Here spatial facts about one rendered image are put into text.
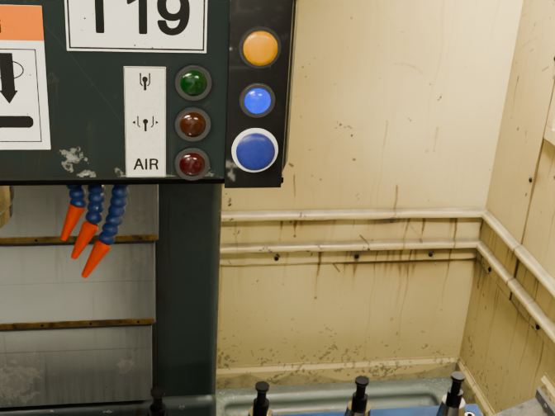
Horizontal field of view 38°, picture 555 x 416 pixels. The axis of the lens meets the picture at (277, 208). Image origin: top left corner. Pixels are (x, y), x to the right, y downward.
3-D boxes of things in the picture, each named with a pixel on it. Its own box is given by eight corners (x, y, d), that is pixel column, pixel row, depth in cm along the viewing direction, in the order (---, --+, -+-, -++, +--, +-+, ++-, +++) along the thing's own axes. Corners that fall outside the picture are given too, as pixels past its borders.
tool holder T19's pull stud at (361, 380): (364, 401, 90) (367, 375, 89) (368, 410, 89) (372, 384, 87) (349, 401, 90) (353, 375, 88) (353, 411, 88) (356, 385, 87)
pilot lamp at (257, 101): (272, 115, 61) (273, 87, 60) (243, 115, 60) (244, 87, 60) (270, 113, 61) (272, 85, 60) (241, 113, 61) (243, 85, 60)
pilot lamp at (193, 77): (208, 98, 59) (209, 69, 59) (178, 98, 59) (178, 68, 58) (207, 96, 60) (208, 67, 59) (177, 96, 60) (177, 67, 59)
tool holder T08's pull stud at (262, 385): (267, 406, 88) (269, 380, 87) (269, 416, 87) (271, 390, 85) (252, 407, 88) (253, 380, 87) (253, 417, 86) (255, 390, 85)
